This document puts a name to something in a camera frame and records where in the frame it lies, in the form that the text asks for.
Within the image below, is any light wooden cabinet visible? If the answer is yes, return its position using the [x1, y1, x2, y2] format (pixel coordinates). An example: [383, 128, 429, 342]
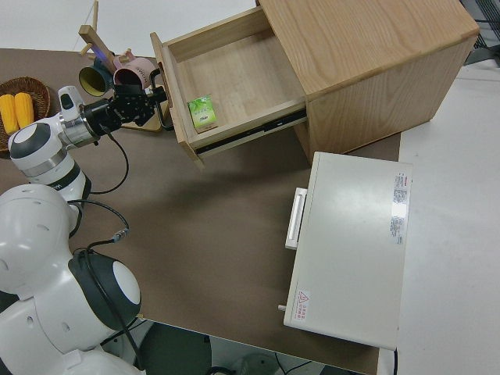
[255, 0, 481, 155]

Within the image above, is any pink mug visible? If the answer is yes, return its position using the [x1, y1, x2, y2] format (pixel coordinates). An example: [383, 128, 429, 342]
[112, 55, 155, 92]

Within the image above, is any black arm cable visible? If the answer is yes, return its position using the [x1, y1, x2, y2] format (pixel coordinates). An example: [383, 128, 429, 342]
[66, 123, 144, 370]

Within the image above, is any green paper carton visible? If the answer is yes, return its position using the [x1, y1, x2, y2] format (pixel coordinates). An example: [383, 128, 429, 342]
[187, 95, 219, 130]

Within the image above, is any white toaster oven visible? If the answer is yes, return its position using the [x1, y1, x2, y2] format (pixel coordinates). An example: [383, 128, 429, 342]
[277, 151, 415, 350]

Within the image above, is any brown wicker basket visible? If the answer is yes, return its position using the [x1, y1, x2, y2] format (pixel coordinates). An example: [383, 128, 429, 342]
[0, 77, 53, 159]

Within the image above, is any blue mug yellow inside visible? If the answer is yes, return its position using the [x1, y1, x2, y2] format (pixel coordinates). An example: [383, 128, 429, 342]
[78, 58, 116, 97]

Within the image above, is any wooden drawer with black handle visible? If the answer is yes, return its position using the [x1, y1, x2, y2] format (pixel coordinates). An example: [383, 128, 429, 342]
[149, 7, 309, 171]

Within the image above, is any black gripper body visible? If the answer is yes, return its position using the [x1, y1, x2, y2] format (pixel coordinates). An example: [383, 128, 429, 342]
[109, 84, 157, 127]

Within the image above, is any yellow corn cob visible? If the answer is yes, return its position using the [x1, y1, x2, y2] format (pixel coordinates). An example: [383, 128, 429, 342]
[0, 94, 19, 134]
[13, 91, 34, 128]

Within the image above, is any wooden mug rack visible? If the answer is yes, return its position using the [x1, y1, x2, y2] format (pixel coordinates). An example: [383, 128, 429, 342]
[77, 0, 173, 135]

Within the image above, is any brown table mat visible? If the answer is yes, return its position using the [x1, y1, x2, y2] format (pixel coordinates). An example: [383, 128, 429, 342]
[0, 47, 404, 375]

